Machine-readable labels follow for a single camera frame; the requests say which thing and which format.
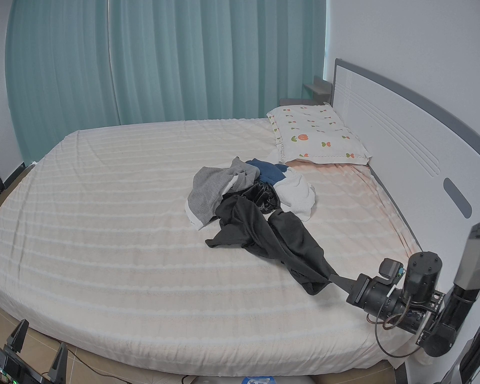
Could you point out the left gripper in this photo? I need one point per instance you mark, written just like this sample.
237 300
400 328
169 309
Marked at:
18 369

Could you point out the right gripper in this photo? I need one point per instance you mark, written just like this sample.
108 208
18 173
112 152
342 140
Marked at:
375 296

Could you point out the black T-shirt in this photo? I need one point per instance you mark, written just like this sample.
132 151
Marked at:
288 236

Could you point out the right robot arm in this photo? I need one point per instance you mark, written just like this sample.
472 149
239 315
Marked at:
423 273

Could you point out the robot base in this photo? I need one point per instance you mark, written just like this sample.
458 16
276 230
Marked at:
225 380

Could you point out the bed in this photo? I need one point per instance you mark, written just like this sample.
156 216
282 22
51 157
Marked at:
112 210

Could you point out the black shiny garment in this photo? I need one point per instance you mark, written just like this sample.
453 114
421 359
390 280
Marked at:
262 197

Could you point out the dark blue garment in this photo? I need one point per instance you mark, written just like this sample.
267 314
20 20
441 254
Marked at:
268 170

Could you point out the white printed pillow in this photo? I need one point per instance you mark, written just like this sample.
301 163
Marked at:
318 131

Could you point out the grey and white garment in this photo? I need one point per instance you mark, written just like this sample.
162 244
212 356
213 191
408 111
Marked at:
210 191

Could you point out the grey bedside table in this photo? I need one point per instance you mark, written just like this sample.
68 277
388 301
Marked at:
318 88

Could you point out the blue-green curtain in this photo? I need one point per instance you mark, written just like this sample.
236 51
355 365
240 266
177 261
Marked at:
63 75
217 56

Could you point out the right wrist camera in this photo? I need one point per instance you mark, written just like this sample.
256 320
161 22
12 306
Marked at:
390 270

